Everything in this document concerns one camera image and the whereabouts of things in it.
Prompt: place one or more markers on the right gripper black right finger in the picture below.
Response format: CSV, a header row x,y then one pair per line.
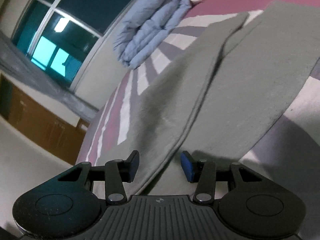
x,y
205,174

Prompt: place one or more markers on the grey curtain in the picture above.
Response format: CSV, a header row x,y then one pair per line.
x,y
15,64

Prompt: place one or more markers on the brown wooden door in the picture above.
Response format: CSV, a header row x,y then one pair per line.
x,y
40,125

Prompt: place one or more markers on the folded light blue quilt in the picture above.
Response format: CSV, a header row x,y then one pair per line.
x,y
144,27

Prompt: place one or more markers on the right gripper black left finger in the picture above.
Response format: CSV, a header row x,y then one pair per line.
x,y
114,174

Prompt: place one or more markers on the dark glass window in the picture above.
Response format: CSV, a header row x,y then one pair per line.
x,y
57,35

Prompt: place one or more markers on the pink striped bed sheet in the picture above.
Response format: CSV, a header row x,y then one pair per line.
x,y
288,153

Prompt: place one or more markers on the grey pants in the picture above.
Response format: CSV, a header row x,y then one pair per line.
x,y
222,94

